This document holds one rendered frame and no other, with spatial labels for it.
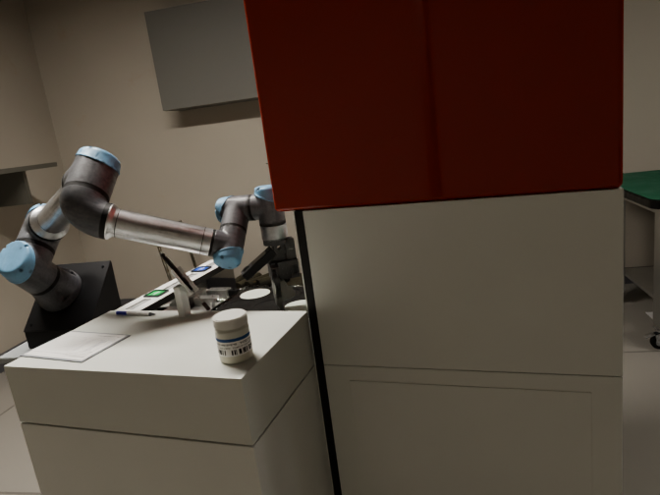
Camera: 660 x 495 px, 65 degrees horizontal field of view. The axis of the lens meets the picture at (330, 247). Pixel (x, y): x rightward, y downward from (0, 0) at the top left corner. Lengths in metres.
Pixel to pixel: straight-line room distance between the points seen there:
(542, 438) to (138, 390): 0.90
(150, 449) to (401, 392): 0.59
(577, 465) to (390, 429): 0.43
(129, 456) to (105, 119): 3.78
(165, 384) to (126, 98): 3.74
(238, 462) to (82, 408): 0.39
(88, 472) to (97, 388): 0.24
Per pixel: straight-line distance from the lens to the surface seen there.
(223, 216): 1.47
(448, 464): 1.41
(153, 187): 4.63
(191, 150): 4.44
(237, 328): 1.06
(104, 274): 1.89
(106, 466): 1.36
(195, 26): 4.11
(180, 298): 1.42
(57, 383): 1.33
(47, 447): 1.46
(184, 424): 1.16
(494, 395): 1.29
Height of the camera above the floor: 1.41
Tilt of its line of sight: 13 degrees down
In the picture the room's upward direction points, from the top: 7 degrees counter-clockwise
